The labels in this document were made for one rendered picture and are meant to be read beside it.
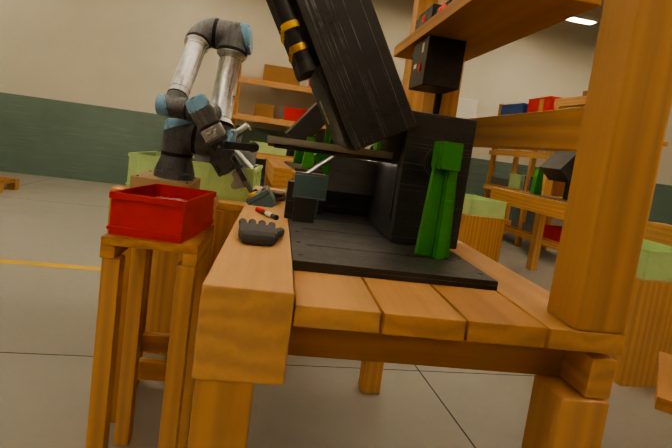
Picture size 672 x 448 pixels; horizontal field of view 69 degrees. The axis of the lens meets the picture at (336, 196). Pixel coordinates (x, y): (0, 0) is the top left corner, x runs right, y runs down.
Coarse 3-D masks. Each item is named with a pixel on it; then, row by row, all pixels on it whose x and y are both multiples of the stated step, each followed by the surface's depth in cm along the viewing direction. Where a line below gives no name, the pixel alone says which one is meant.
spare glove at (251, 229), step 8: (240, 224) 110; (248, 224) 110; (256, 224) 111; (264, 224) 114; (272, 224) 115; (240, 232) 103; (248, 232) 101; (256, 232) 102; (264, 232) 104; (272, 232) 105; (280, 232) 110; (248, 240) 100; (256, 240) 100; (264, 240) 101; (272, 240) 101
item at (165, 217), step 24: (120, 192) 134; (144, 192) 155; (168, 192) 164; (192, 192) 163; (216, 192) 164; (120, 216) 134; (144, 216) 134; (168, 216) 134; (192, 216) 142; (168, 240) 134
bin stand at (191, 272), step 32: (192, 256) 135; (128, 288) 162; (192, 288) 137; (96, 320) 135; (128, 320) 163; (192, 320) 166; (96, 352) 135; (128, 352) 164; (192, 352) 167; (96, 384) 136; (128, 384) 166; (192, 384) 168; (96, 416) 138; (128, 416) 167
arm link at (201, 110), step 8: (200, 96) 157; (192, 104) 157; (200, 104) 157; (208, 104) 159; (192, 112) 157; (200, 112) 157; (208, 112) 158; (216, 112) 165; (200, 120) 158; (208, 120) 158; (216, 120) 159; (200, 128) 159
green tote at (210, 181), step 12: (132, 156) 234; (144, 156) 235; (156, 156) 235; (132, 168) 235; (144, 168) 236; (204, 168) 237; (204, 180) 238; (216, 180) 238; (228, 180) 239; (252, 180) 240; (228, 192) 240; (240, 192) 240
